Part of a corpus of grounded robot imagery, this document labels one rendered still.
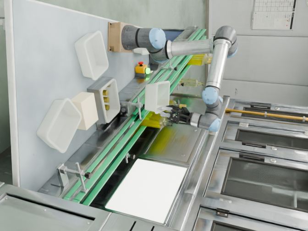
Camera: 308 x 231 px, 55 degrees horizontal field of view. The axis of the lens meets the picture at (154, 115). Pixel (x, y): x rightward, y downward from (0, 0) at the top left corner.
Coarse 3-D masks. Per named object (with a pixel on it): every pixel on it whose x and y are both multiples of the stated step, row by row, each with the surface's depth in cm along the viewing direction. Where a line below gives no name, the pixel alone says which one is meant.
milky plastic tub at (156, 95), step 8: (152, 88) 160; (160, 88) 179; (168, 88) 178; (144, 96) 165; (152, 96) 161; (160, 96) 180; (168, 96) 179; (152, 104) 162; (160, 104) 181; (168, 104) 180
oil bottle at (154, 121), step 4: (148, 116) 191; (152, 116) 191; (156, 116) 191; (144, 120) 190; (148, 120) 188; (152, 120) 188; (156, 120) 187; (160, 120) 186; (164, 120) 187; (140, 124) 193; (144, 124) 191; (148, 124) 190; (152, 124) 189; (156, 124) 188; (160, 124) 187; (164, 124) 187
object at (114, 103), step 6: (108, 84) 166; (114, 84) 174; (102, 90) 161; (108, 90) 177; (114, 90) 176; (102, 96) 161; (108, 96) 180; (114, 96) 178; (102, 102) 163; (114, 102) 181; (114, 108) 183; (108, 114) 178; (114, 114) 178; (108, 120) 172
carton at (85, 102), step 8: (80, 96) 153; (88, 96) 152; (80, 104) 147; (88, 104) 153; (80, 112) 149; (88, 112) 154; (96, 112) 161; (88, 120) 155; (96, 120) 162; (80, 128) 155
